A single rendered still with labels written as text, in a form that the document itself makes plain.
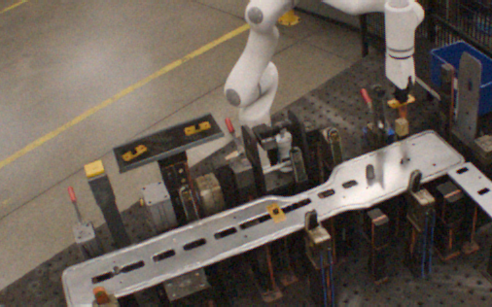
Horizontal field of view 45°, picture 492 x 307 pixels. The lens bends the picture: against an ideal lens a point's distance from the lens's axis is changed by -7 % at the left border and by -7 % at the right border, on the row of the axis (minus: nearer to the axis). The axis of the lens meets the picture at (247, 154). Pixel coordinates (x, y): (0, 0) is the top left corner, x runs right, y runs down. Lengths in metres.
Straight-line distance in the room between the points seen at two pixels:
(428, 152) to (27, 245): 2.42
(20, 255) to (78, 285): 1.78
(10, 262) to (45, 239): 0.25
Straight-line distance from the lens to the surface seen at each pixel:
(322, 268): 1.92
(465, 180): 2.10
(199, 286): 1.80
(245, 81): 2.23
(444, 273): 2.20
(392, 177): 2.09
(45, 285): 2.46
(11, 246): 3.83
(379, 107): 2.17
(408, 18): 1.81
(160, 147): 2.10
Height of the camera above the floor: 2.38
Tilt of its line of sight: 38 degrees down
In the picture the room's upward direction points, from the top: 11 degrees counter-clockwise
